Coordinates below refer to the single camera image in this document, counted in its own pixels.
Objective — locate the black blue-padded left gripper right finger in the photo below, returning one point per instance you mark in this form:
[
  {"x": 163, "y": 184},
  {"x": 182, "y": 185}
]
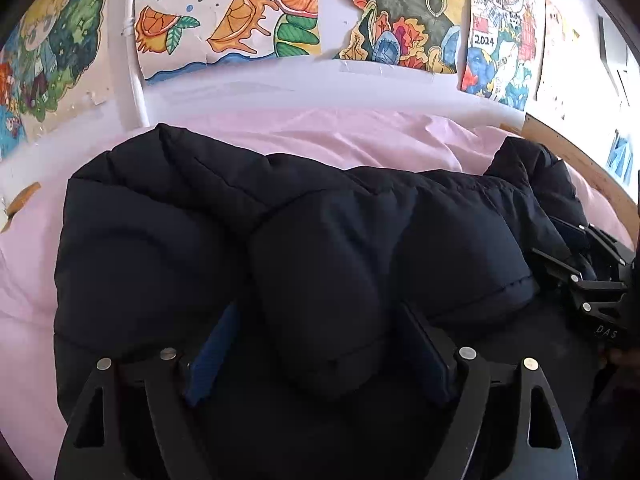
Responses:
[{"x": 504, "y": 421}]

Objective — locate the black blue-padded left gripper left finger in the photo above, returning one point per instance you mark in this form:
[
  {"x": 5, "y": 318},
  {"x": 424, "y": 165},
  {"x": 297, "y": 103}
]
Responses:
[{"x": 131, "y": 420}]

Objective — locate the dark navy puffer jacket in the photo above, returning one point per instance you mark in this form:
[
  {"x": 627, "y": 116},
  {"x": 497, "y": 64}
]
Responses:
[{"x": 323, "y": 379}]

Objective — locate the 2024 dragon drawing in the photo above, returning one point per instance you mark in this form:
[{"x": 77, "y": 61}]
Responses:
[{"x": 504, "y": 51}]

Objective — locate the pink bed sheet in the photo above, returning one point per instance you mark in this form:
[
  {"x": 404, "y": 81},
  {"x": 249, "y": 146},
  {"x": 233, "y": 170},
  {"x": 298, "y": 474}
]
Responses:
[{"x": 313, "y": 295}]

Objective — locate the red-haired mermaid drawing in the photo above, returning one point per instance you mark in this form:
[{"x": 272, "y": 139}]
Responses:
[{"x": 12, "y": 128}]

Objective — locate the grey whale flowers drawing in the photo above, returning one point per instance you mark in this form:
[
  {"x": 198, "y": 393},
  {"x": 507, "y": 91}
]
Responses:
[{"x": 419, "y": 34}]

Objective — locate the blonde anime girl drawing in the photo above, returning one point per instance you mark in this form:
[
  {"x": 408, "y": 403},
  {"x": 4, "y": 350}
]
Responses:
[{"x": 62, "y": 63}]

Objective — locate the orange slices drink drawing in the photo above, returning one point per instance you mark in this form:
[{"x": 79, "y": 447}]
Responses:
[{"x": 174, "y": 36}]

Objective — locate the wooden bed frame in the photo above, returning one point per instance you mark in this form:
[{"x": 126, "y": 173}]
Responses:
[{"x": 585, "y": 164}]

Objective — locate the white wall pipe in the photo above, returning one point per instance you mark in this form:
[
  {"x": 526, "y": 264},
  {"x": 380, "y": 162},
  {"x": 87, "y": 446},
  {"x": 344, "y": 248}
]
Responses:
[{"x": 127, "y": 81}]

